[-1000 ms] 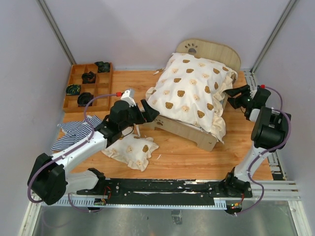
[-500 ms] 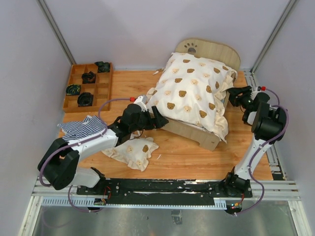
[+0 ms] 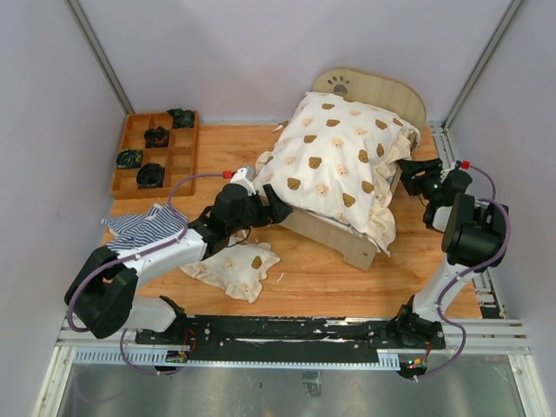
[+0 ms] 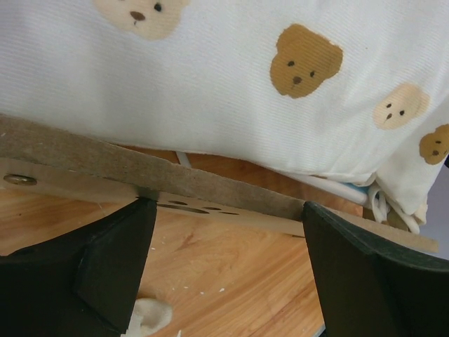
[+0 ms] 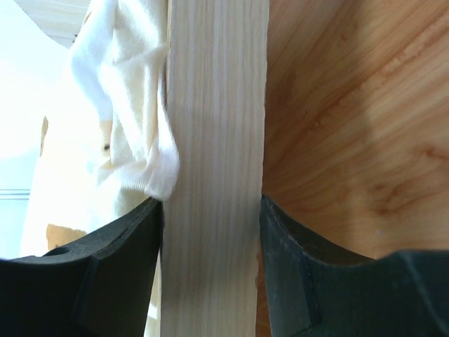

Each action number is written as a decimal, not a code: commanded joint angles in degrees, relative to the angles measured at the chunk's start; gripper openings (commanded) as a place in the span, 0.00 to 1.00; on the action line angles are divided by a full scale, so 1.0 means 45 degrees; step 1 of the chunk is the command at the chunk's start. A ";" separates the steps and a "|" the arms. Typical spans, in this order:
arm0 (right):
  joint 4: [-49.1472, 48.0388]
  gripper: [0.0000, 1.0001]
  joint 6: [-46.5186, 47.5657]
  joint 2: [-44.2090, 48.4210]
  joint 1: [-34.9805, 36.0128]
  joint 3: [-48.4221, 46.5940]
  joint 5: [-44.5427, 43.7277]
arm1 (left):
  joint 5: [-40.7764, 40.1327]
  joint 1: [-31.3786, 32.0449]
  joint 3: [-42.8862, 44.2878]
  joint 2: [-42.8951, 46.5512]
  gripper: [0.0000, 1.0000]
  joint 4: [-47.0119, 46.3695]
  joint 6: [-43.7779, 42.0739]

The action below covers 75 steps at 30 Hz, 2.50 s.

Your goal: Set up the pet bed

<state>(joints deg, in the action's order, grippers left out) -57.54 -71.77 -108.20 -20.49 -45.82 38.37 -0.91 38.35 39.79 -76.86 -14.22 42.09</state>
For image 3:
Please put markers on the right aluminium corner post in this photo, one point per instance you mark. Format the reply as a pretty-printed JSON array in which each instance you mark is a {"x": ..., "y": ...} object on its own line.
[{"x": 507, "y": 20}]

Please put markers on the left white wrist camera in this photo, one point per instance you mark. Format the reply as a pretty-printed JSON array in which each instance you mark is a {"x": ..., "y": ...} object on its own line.
[{"x": 243, "y": 177}]

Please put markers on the aluminium corner post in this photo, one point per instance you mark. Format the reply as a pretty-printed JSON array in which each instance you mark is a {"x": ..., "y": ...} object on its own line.
[
  {"x": 84, "y": 25},
  {"x": 507, "y": 20}
]

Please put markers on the small bear print pillow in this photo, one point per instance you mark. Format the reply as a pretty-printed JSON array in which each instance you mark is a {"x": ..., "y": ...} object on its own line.
[{"x": 238, "y": 270}]

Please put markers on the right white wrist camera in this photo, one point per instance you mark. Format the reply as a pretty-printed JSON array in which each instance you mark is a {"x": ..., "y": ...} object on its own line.
[{"x": 458, "y": 166}]

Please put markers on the black rolled sock bottom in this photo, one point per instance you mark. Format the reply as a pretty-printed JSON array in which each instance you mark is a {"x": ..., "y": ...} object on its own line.
[{"x": 150, "y": 176}]

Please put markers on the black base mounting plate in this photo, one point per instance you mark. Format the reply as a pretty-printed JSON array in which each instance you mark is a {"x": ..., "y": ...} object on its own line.
[{"x": 294, "y": 339}]

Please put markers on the black rolled sock top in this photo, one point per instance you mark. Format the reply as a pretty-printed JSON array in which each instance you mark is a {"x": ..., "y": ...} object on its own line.
[{"x": 182, "y": 118}]

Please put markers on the wooden compartment tray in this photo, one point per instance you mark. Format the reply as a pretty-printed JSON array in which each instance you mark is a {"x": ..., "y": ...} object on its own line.
[{"x": 179, "y": 158}]

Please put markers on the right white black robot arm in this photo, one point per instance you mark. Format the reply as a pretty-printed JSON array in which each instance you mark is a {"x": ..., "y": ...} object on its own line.
[{"x": 461, "y": 204}]

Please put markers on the left aluminium corner post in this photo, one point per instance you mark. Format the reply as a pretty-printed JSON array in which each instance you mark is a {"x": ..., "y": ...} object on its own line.
[{"x": 84, "y": 25}]

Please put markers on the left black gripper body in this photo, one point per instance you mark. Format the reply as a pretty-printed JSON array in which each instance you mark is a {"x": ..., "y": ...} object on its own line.
[{"x": 258, "y": 215}]

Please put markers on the black rolled sock middle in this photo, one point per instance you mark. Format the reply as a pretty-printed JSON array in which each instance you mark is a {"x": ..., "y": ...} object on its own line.
[{"x": 156, "y": 138}]

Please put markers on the blue striped cloth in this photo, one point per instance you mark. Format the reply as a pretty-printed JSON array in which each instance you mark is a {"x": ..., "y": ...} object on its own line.
[{"x": 135, "y": 231}]

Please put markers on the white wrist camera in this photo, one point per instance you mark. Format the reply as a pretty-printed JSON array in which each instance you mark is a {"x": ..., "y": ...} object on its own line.
[
  {"x": 243, "y": 177},
  {"x": 458, "y": 166}
]

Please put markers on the large bear print cushion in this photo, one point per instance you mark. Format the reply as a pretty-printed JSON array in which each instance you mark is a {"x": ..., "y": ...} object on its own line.
[{"x": 335, "y": 159}]

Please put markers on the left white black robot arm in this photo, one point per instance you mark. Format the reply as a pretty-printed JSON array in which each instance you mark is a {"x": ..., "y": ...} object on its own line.
[{"x": 102, "y": 298}]

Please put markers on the wooden pet bed frame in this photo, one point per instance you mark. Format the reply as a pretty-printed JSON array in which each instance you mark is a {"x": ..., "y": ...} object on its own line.
[{"x": 384, "y": 92}]

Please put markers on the black green rolled sock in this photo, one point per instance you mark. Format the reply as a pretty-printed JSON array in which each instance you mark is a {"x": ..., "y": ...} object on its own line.
[{"x": 129, "y": 159}]

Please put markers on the aluminium rail frame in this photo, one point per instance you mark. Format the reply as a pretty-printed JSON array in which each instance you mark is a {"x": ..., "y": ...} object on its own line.
[{"x": 298, "y": 366}]

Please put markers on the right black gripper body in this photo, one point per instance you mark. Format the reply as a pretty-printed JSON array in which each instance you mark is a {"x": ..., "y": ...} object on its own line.
[{"x": 429, "y": 183}]

